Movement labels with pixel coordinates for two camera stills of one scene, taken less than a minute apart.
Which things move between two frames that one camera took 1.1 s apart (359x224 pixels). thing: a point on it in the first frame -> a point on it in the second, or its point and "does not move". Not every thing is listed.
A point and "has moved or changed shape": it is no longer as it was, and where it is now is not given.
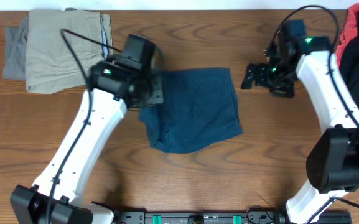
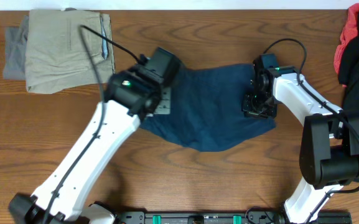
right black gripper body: [279, 80] -> [261, 106]
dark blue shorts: [199, 108] has moved or changed shape
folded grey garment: [14, 61] does not move
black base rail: [248, 217] does not move
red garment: [349, 30] does not move
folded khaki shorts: [51, 65] does not move
